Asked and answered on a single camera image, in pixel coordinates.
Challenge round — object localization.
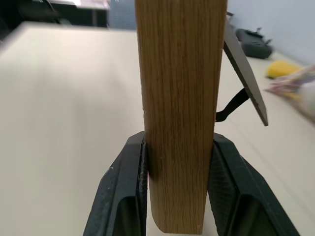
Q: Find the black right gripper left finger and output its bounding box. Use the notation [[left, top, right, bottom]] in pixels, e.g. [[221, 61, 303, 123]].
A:
[[82, 131, 149, 236]]

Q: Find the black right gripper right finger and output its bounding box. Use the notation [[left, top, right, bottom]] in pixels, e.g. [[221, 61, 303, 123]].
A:
[[207, 133, 301, 236]]

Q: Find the wooden picture frame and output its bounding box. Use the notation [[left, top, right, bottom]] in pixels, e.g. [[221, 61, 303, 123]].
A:
[[134, 0, 269, 234]]

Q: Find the colourful snack packet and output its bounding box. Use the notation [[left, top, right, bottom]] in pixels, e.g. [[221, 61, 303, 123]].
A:
[[263, 64, 315, 123]]

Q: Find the yellow sponge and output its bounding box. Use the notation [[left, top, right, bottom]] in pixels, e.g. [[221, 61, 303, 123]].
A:
[[264, 60, 303, 80]]

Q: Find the black handheld controller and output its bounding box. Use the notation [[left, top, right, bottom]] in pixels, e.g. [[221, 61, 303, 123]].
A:
[[235, 27, 274, 59]]

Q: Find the dark office chair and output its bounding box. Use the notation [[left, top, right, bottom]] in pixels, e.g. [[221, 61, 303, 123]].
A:
[[0, 0, 74, 42]]

